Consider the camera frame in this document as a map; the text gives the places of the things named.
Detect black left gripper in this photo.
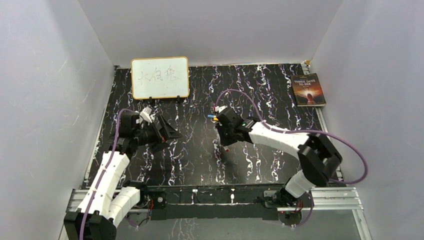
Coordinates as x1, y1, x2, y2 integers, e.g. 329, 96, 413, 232
134, 115, 183, 154

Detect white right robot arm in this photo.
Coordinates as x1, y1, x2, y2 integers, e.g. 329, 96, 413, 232
213, 106, 343, 208

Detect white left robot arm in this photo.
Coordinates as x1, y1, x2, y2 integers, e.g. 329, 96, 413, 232
63, 107, 182, 240

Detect small whiteboard with writing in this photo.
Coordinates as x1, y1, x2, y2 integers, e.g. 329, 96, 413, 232
130, 56, 190, 100

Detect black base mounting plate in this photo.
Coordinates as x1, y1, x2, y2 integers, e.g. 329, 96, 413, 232
141, 183, 283, 221

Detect dark paperback book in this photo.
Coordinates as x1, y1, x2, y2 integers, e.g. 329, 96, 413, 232
290, 73, 327, 107

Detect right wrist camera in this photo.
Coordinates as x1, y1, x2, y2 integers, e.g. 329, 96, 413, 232
213, 105, 227, 115

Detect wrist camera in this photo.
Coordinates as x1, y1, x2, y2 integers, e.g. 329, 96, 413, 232
213, 105, 227, 115
139, 106, 153, 124

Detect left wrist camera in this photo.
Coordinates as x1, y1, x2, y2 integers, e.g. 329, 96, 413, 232
139, 106, 153, 124

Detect aluminium frame rail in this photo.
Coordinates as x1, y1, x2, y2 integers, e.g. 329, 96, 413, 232
65, 187, 364, 214

